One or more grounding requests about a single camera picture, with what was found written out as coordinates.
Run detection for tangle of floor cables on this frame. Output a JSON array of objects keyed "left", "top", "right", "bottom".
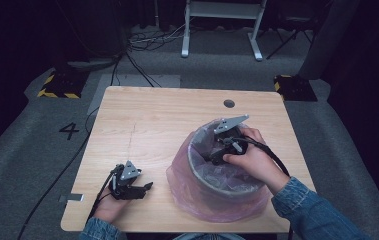
[{"left": 127, "top": 23, "right": 192, "bottom": 53}]

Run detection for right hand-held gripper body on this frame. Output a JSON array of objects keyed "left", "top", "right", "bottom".
[{"left": 212, "top": 114, "right": 250, "bottom": 158}]

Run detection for person's lap in jeans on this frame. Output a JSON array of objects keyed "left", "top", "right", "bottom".
[{"left": 171, "top": 232, "right": 246, "bottom": 240}]

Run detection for right hand-held gripper black cable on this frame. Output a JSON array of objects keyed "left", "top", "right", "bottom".
[{"left": 239, "top": 134, "right": 293, "bottom": 178}]

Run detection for grey slanted column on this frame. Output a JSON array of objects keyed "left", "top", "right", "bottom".
[{"left": 297, "top": 0, "right": 361, "bottom": 81}]

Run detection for black tripod legs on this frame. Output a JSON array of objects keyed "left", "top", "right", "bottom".
[{"left": 265, "top": 16, "right": 315, "bottom": 61}]

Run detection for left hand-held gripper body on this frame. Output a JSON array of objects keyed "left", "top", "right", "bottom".
[{"left": 108, "top": 160, "right": 142, "bottom": 201}]

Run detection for white metal stand frame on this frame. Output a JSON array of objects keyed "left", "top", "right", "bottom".
[{"left": 180, "top": 0, "right": 268, "bottom": 62}]

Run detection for pink plastic bag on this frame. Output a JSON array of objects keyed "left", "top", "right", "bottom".
[{"left": 165, "top": 117, "right": 274, "bottom": 224}]

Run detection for grey tape strip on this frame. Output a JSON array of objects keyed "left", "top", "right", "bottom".
[{"left": 58, "top": 193, "right": 85, "bottom": 204}]

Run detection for yellow black striped stand base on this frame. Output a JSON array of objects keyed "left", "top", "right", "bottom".
[
  {"left": 37, "top": 68, "right": 90, "bottom": 100},
  {"left": 273, "top": 74, "right": 319, "bottom": 102}
]

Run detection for long black floor cable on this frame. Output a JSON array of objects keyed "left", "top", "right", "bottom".
[{"left": 16, "top": 106, "right": 100, "bottom": 240}]

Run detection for person's right hand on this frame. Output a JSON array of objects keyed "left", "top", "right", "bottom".
[{"left": 222, "top": 127, "right": 292, "bottom": 196}]

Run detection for person's left hand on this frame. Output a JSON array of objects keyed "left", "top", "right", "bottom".
[{"left": 93, "top": 192, "right": 130, "bottom": 224}]

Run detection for green plastic bin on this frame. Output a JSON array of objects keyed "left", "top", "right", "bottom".
[{"left": 186, "top": 119, "right": 267, "bottom": 202}]

